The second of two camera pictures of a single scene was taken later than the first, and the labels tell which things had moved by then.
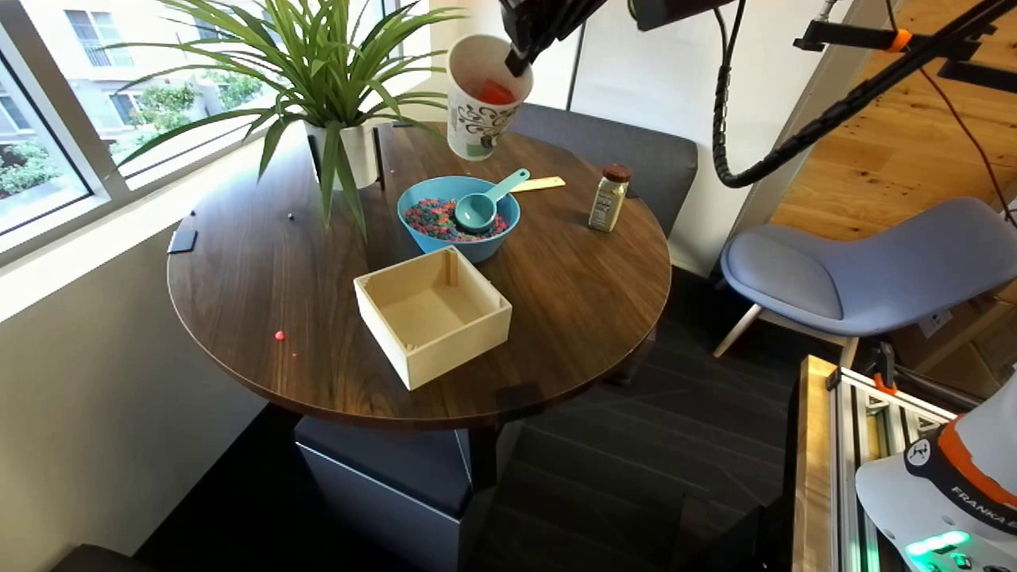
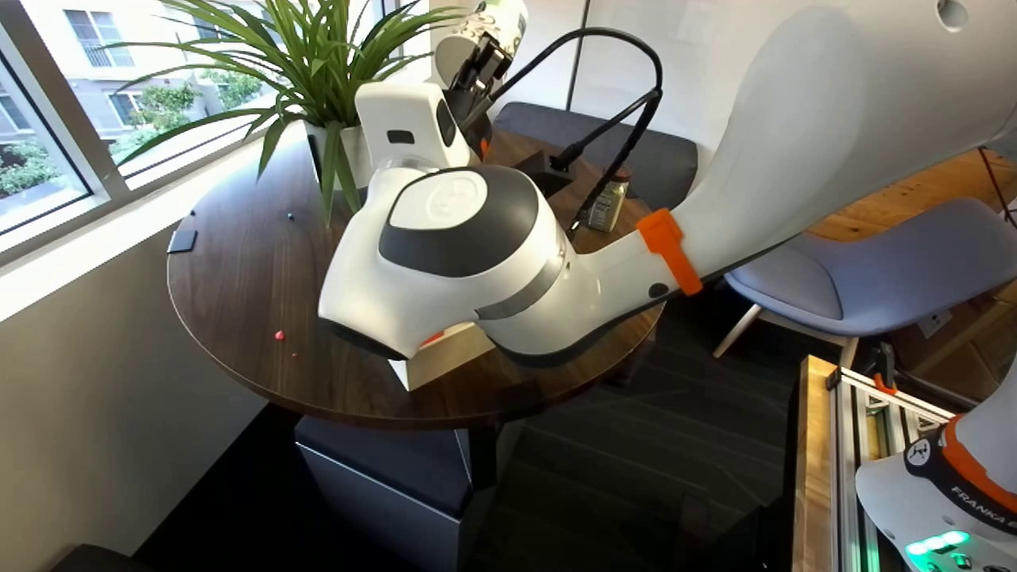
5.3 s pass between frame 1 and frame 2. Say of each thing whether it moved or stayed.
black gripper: moved
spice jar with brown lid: stayed
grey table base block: stayed
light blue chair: stayed
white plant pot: stayed
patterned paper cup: moved
